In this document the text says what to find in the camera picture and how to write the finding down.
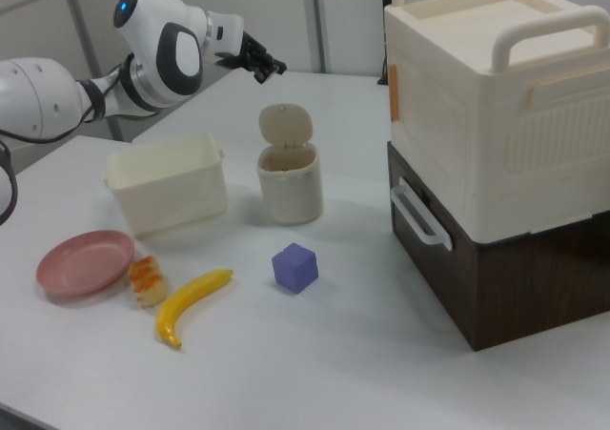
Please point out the yellow toy banana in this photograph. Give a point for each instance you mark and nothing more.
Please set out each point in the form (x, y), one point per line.
(190, 296)

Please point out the purple cube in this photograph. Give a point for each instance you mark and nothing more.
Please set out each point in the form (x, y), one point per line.
(294, 270)

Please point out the toy bread with orange glaze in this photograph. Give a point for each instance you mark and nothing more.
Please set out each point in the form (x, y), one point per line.
(148, 281)

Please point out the orange latch strip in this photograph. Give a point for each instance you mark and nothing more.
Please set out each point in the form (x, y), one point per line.
(393, 94)

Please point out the pink plastic plate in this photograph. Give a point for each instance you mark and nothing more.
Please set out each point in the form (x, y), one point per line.
(83, 263)

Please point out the white small trash can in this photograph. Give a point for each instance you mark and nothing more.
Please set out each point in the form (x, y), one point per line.
(290, 191)

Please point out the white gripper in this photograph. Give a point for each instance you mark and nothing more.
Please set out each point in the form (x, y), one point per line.
(226, 32)

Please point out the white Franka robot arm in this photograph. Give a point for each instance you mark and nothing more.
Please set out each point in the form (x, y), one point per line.
(157, 58)

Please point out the dark brown wooden cabinet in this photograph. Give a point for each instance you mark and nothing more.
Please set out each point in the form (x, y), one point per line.
(524, 287)

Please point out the beige trash can lid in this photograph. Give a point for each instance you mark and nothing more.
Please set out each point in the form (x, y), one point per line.
(285, 125)

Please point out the cream plastic storage bin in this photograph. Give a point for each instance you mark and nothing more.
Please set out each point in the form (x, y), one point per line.
(167, 196)

